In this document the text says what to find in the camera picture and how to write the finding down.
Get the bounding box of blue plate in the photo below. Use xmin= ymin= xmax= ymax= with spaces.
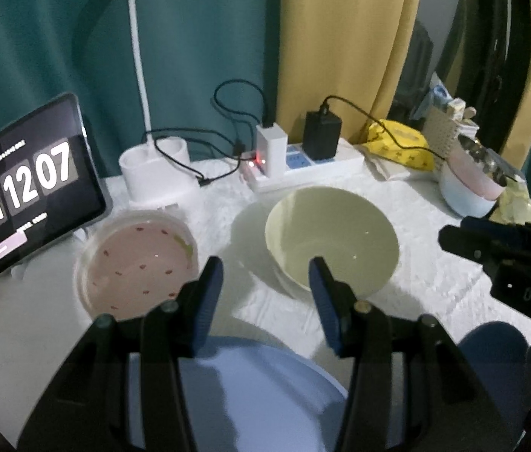
xmin=128 ymin=336 xmax=349 ymax=452

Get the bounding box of white power strip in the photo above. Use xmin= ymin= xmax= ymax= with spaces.
xmin=241 ymin=139 xmax=364 ymax=193

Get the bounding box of black charging cable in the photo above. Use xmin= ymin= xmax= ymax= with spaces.
xmin=318 ymin=95 xmax=450 ymax=162

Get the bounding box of yellow curtain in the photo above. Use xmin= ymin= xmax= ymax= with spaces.
xmin=275 ymin=0 xmax=420 ymax=143

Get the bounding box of tablet showing clock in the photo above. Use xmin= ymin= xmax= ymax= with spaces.
xmin=0 ymin=93 xmax=111 ymax=275

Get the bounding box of teal curtain left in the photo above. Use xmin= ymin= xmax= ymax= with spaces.
xmin=0 ymin=0 xmax=280 ymax=177

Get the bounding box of black power adapter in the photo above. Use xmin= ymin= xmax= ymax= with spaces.
xmin=302 ymin=111 xmax=342 ymax=161

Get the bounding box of white perforated basket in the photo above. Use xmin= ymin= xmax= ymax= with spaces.
xmin=423 ymin=98 xmax=479 ymax=171

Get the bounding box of pink strawberry bowl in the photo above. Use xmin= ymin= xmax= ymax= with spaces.
xmin=73 ymin=210 xmax=200 ymax=321

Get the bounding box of white phone charger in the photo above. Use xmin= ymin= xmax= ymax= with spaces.
xmin=256 ymin=122 xmax=288 ymax=179

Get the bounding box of white desk lamp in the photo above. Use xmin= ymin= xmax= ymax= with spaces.
xmin=119 ymin=0 xmax=198 ymax=208

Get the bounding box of yellow snack bag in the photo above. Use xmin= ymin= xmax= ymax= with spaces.
xmin=363 ymin=119 xmax=435 ymax=171

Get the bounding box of white tablecloth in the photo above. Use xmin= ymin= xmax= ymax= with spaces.
xmin=0 ymin=166 xmax=531 ymax=442

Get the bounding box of large blue bowl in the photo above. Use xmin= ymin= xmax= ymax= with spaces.
xmin=459 ymin=321 xmax=528 ymax=436

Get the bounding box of light blue bowl in stack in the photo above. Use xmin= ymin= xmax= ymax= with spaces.
xmin=439 ymin=163 xmax=495 ymax=218

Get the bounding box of cream bowl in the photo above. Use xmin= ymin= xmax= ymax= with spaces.
xmin=264 ymin=187 xmax=400 ymax=301

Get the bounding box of yellow tissue box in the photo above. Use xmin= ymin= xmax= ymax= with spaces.
xmin=489 ymin=177 xmax=531 ymax=226

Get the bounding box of pink bowl in stack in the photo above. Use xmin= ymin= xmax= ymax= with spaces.
xmin=446 ymin=142 xmax=505 ymax=201

